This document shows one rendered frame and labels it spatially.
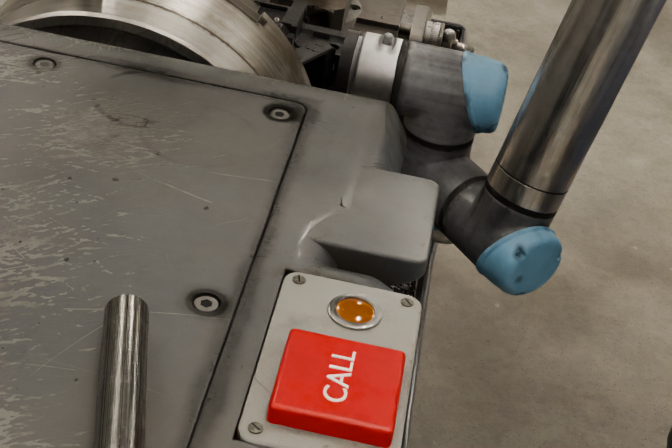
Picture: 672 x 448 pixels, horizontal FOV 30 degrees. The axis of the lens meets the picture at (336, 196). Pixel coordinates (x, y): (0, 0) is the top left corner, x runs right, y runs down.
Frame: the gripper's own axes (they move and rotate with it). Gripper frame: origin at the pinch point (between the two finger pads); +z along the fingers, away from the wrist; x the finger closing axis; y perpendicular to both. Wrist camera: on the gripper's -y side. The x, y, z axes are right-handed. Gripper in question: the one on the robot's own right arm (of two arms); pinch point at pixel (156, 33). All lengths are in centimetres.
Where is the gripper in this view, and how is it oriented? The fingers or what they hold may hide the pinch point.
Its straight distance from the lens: 128.4
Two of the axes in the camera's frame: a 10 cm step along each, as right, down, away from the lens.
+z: -9.7, -2.2, 0.6
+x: 1.5, -8.2, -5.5
